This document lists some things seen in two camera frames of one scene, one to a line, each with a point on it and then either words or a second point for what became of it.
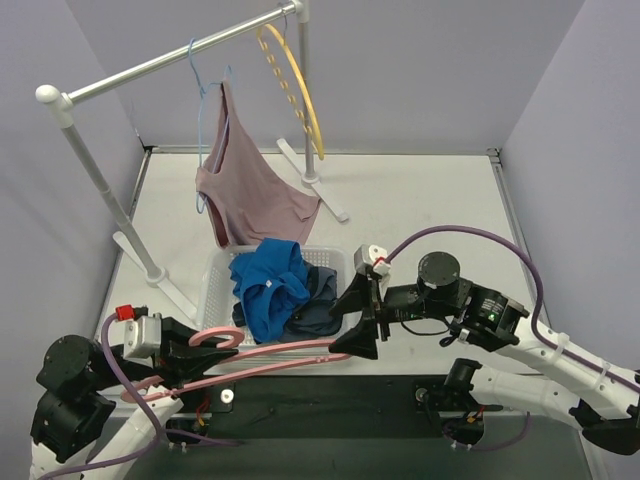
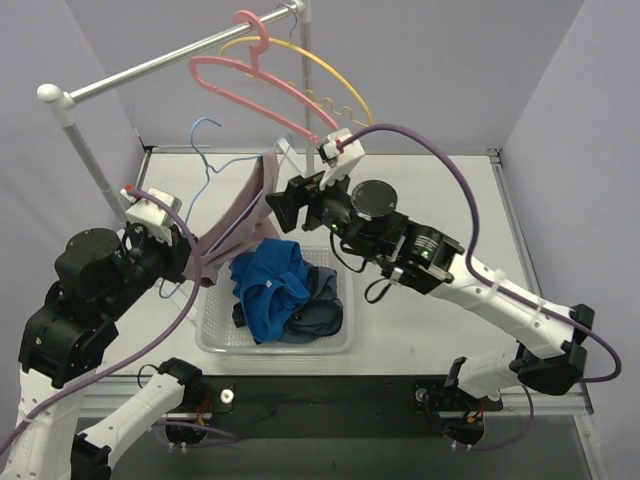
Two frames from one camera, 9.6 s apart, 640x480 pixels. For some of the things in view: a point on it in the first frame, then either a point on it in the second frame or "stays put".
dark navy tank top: (313, 320) stays put
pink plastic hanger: (330, 349) to (256, 72)
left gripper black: (163, 350) to (181, 247)
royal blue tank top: (270, 282) stays put
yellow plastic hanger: (290, 78) to (233, 43)
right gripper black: (376, 308) to (310, 204)
